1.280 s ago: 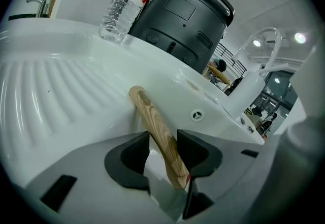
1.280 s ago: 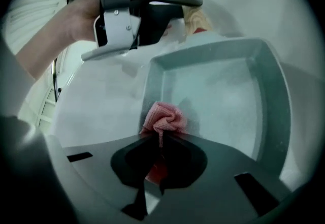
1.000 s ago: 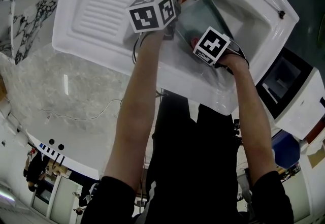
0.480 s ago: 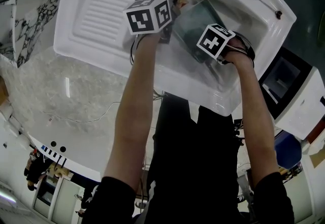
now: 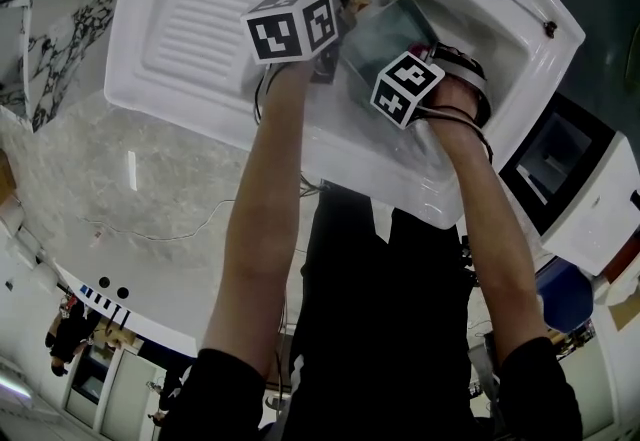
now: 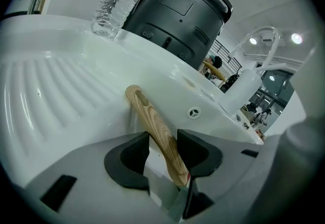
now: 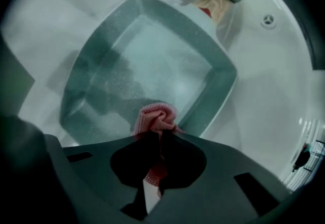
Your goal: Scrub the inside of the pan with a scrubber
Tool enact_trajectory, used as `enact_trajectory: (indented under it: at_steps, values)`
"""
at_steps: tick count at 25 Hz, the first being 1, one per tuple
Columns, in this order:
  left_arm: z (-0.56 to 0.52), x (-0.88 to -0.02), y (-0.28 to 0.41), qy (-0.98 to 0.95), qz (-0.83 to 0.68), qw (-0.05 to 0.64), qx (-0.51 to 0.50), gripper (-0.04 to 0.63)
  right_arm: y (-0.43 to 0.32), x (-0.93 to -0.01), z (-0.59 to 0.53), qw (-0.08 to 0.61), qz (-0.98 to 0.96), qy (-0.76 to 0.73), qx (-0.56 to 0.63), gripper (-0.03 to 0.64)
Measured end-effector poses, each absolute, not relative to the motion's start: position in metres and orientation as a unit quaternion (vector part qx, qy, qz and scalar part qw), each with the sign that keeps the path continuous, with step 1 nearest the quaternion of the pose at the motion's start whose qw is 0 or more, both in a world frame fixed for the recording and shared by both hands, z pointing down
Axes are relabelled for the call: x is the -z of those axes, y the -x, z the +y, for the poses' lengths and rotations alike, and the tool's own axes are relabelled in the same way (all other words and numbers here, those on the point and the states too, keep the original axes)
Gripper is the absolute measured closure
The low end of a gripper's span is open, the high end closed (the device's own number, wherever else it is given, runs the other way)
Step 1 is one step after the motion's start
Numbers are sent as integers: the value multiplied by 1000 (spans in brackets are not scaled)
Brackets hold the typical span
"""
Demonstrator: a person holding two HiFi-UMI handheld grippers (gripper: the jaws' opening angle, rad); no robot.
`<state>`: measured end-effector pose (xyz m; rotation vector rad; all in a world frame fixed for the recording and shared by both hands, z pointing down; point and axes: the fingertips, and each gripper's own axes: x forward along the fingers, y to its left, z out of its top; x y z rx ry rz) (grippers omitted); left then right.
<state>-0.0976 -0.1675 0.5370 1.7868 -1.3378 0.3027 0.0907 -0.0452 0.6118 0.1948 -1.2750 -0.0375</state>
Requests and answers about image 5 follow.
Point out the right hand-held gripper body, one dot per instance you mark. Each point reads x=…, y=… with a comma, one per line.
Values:
x=405, y=89

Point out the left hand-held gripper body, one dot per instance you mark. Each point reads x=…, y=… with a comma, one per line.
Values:
x=275, y=36

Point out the person's left forearm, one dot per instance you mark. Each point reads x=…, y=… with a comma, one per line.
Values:
x=265, y=204

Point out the person's right forearm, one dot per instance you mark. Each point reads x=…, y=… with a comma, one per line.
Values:
x=492, y=229

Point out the white sink with drainboard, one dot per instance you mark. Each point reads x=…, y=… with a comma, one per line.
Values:
x=200, y=29

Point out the black waist device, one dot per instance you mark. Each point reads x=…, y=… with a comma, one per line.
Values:
x=469, y=259

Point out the black veined marble slab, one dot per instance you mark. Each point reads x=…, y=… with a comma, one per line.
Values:
x=60, y=39

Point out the person's black clothing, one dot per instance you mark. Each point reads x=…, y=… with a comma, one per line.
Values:
x=385, y=304

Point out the blue chair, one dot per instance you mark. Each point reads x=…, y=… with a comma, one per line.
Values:
x=565, y=299

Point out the reddish brown cabinet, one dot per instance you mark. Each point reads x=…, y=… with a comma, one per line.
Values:
x=625, y=259

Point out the cardboard box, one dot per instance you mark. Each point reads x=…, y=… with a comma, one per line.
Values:
x=6, y=179
x=117, y=334

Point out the white panel with round holes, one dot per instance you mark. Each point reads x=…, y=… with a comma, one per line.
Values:
x=150, y=319

